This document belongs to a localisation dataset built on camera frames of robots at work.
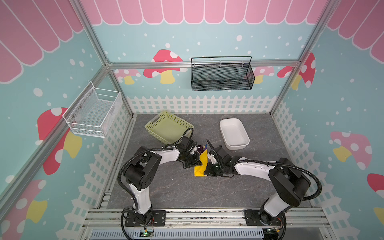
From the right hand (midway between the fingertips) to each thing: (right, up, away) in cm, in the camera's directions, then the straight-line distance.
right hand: (202, 173), depth 86 cm
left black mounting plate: (-25, -19, -13) cm, 34 cm away
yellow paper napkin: (-2, 0, +3) cm, 4 cm away
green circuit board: (-26, -25, -14) cm, 39 cm away
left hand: (0, +3, +5) cm, 5 cm away
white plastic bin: (+23, +22, +20) cm, 38 cm away
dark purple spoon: (-2, +13, +11) cm, 17 cm away
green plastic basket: (-25, +27, +26) cm, 45 cm away
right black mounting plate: (+24, -19, -12) cm, 33 cm away
